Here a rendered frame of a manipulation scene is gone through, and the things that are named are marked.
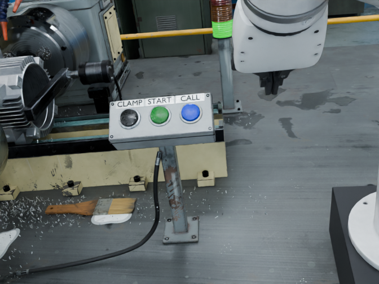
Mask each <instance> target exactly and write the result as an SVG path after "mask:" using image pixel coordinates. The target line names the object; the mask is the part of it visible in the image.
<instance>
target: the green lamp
mask: <svg viewBox="0 0 379 284"><path fill-rule="evenodd" d="M232 24H233V19H232V20H231V21H228V22H224V23H214V22H212V26H213V27H212V28H213V37H215V38H226V37H230V36H232Z"/></svg>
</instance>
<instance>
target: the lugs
mask: <svg viewBox="0 0 379 284"><path fill-rule="evenodd" d="M34 60H35V62H36V63H37V64H39V65H40V66H41V67H42V68H43V60H42V59H41V58H40V57H34ZM22 80H23V79H22V78H21V77H19V76H18V75H12V76H8V82H7V86H8V87H9V88H11V89H12V90H16V89H22ZM55 115H58V106H57V105H55V110H54V116H55ZM26 137H28V138H30V139H39V138H40V130H39V129H37V128H36V127H35V128H27V132H26Z"/></svg>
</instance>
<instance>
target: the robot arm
mask: <svg viewBox="0 0 379 284"><path fill-rule="evenodd" d="M328 1H329V0H237V4H236V7H235V12H234V16H233V24H232V47H233V48H234V51H233V57H232V59H231V69H232V70H238V71H239V72H241V73H253V74H255V75H257V76H259V84H260V87H264V88H265V94H266V95H270V94H271V92H272V94H273V95H277V92H278V88H279V86H282V85H283V80H284V79H286V78H287V77H288V75H289V73H290V72H291V71H293V70H295V69H299V68H307V67H310V66H313V65H315V64H316V63H317V62H318V60H319V59H320V57H321V53H322V51H323V47H324V42H325V36H326V31H327V21H328ZM348 231H349V237H350V239H351V243H352V244H353V246H354V247H355V249H356V251H357V252H358V253H359V254H360V255H361V257H362V258H363V259H364V260H365V261H366V262H368V263H369V264H370V265H371V266H372V267H374V268H375V269H377V270H379V167H378V179H377V191H376V192H375V193H372V194H369V195H368V196H366V197H364V198H362V199H361V200H360V201H359V202H357V203H356V205H355V206H354V207H353V208H352V210H351V212H350V214H349V221H348Z"/></svg>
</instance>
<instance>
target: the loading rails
mask: <svg viewBox="0 0 379 284"><path fill-rule="evenodd" d="M213 110H214V126H215V142H214V143H201V144H187V145H176V150H177V157H178V165H179V171H180V178H181V180H189V179H197V186H198V187H208V186H215V178H220V177H227V176H228V175H227V161H226V145H225V138H224V125H223V112H222V102H220V103H213ZM64 121H65V123H64ZM54 122H55V125H54V126H53V128H52V131H50V132H49V134H48V135H47V136H45V137H41V138H39V139H38V143H37V139H33V140H34V142H33V141H32V142H31V143H30V144H18V145H15V142H8V159H7V164H6V167H5V169H4V170H3V172H2V174H1V175H0V201H6V200H7V201H9V200H15V198H16V197H17V195H18V194H19V193H20V192H26V191H35V190H50V189H62V190H61V191H62V194H63V196H79V195H80V192H81V190H82V188H83V187H96V186H105V185H120V184H128V187H129V191H130V192H136V191H145V190H146V189H147V184H148V183H150V182H153V174H154V168H155V161H156V155H157V152H158V151H159V148H158V147H153V148H139V149H125V150H117V149H116V148H115V147H114V146H113V145H112V144H110V141H109V112H108V113H96V114H84V115H77V116H65V117H54ZM59 122H60V123H59ZM56 123H58V125H57V124H56ZM59 125H60V126H59ZM45 139H46V141H47V142H46V141H45ZM35 141H36V142H35ZM44 141H45V142H44Z"/></svg>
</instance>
